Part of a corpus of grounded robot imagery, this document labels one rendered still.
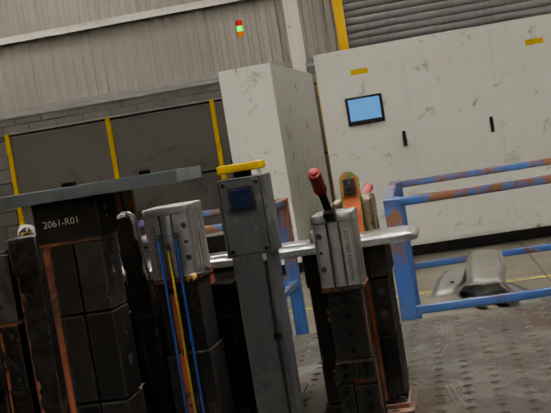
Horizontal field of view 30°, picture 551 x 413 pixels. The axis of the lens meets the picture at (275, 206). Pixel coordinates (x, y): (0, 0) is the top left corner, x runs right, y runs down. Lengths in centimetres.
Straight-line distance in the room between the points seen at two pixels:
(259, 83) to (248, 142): 57
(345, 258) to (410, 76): 806
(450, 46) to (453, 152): 97
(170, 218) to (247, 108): 811
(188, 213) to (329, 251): 23
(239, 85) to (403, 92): 153
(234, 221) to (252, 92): 828
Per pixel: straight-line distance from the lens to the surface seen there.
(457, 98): 963
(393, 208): 355
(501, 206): 967
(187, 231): 163
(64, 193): 148
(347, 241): 159
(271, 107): 968
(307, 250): 172
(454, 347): 222
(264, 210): 144
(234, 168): 145
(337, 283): 160
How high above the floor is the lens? 117
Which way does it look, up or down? 3 degrees down
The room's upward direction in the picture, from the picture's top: 9 degrees counter-clockwise
